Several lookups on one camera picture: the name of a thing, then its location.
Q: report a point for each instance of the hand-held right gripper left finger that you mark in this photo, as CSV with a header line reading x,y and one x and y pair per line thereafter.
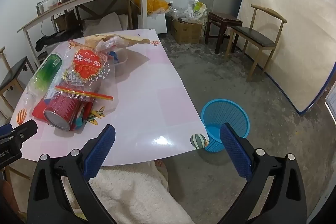
x,y
101,153

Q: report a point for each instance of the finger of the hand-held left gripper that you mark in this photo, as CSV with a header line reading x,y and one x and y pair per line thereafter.
x,y
26,129
5,130

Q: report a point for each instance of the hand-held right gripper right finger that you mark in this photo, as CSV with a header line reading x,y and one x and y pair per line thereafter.
x,y
235,153

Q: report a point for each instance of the red snack bag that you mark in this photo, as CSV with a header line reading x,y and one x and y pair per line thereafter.
x,y
38,110

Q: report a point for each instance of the red drink can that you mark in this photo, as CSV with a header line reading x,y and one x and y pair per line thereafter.
x,y
63,108

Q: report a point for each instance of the blue plastic wastebasket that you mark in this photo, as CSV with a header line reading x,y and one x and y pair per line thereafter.
x,y
225,111

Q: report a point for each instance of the white fluffy clothing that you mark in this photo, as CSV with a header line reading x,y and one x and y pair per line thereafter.
x,y
131,192

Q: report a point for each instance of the wooden chair with dark seat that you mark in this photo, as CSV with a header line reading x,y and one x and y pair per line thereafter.
x,y
14,72

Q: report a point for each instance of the clear zip bag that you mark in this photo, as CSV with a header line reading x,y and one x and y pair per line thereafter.
x,y
78,94

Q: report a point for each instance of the green plastic bottle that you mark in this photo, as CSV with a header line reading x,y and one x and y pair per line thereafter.
x,y
48,69

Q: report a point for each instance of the clear bag with red print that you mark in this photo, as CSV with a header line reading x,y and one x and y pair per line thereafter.
x,y
86,66

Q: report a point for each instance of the dark cloth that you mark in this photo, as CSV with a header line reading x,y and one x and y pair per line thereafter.
x,y
52,39

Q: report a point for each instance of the blue wrapper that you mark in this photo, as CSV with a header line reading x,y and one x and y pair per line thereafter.
x,y
114,56

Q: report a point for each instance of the white paper bowl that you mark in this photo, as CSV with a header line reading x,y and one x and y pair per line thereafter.
x,y
122,56

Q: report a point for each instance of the brown paper sheet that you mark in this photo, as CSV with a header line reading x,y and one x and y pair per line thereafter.
x,y
134,40

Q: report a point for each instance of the wooden chair with curved back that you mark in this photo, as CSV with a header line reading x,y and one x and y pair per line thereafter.
x,y
252,35

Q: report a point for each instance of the glass container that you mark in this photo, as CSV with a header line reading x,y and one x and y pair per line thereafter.
x,y
48,5

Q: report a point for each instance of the cardboard box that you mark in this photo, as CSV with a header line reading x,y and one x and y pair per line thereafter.
x,y
186,31

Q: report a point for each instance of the cream mattress with blue edge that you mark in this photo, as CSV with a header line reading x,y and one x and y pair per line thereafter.
x,y
288,30

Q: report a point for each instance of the dark wooden stool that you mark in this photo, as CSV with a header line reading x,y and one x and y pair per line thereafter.
x,y
223,18

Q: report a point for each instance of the white box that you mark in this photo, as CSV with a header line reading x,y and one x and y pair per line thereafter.
x,y
157,23

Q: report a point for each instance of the white and green printed bag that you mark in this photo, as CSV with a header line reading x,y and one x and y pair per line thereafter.
x,y
199,10

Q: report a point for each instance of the pile of clear plastic bags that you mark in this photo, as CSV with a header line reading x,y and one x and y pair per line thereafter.
x,y
178,14

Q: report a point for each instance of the yellow plastic bag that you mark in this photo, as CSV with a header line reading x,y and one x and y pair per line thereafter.
x,y
157,5

